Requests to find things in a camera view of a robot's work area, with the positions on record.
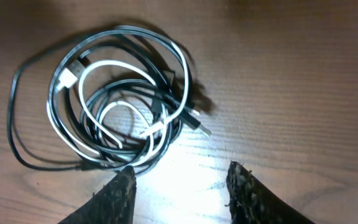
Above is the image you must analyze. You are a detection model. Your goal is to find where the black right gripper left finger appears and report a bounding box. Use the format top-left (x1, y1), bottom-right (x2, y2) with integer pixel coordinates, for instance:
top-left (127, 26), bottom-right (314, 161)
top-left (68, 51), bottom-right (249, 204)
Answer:
top-left (60, 166), bottom-right (136, 224)

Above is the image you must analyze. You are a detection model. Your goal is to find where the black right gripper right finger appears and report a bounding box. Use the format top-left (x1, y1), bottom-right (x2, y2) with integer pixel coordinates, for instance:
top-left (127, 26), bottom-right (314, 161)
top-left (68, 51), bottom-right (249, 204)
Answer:
top-left (226, 161), bottom-right (312, 224)

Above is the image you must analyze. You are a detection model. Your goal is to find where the white USB cable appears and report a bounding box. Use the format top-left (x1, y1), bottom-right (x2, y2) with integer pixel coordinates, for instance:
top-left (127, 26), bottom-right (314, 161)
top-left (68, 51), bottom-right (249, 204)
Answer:
top-left (45, 40), bottom-right (190, 167)

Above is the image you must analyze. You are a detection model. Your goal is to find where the black USB cable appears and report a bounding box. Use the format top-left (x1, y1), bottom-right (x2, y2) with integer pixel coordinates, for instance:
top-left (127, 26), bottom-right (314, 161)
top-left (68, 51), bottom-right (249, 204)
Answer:
top-left (47, 25), bottom-right (213, 177)

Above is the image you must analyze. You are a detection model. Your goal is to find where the thin black cable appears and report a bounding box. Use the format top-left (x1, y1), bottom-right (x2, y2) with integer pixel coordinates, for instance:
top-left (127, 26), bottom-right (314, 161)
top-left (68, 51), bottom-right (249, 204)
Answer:
top-left (6, 30), bottom-right (105, 172)

